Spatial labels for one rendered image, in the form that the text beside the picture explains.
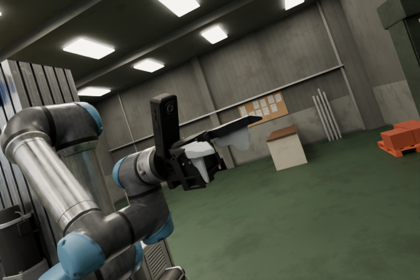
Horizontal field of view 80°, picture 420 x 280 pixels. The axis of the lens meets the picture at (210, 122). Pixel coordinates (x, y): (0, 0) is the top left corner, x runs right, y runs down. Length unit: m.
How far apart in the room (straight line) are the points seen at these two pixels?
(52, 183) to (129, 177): 0.15
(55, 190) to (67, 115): 0.26
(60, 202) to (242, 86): 9.80
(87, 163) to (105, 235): 0.32
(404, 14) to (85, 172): 3.49
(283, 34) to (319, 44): 1.34
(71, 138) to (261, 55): 9.70
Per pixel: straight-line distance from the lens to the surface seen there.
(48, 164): 0.64
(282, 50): 10.23
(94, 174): 0.79
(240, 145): 0.46
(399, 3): 3.71
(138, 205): 0.57
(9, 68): 1.05
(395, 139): 6.02
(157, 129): 0.45
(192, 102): 10.77
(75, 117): 0.79
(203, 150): 0.33
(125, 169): 0.56
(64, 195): 0.58
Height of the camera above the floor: 1.59
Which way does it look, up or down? 2 degrees up
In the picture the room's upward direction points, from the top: 19 degrees counter-clockwise
